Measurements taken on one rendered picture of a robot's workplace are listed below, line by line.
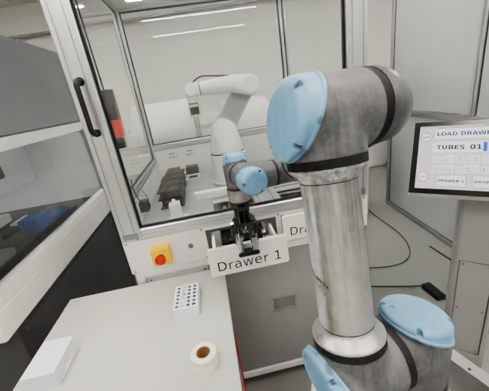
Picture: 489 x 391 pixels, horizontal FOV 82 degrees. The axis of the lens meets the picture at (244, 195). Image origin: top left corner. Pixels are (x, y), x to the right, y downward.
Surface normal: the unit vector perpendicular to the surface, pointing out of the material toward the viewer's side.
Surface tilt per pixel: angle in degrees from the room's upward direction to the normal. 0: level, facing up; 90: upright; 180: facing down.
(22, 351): 90
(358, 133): 80
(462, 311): 90
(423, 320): 10
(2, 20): 90
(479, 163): 50
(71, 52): 90
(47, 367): 0
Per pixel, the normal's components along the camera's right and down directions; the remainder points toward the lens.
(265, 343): 0.15, 0.33
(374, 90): 0.28, -0.14
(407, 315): 0.00, -0.96
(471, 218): -0.53, 0.37
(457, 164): -0.50, -0.31
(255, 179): 0.36, 0.28
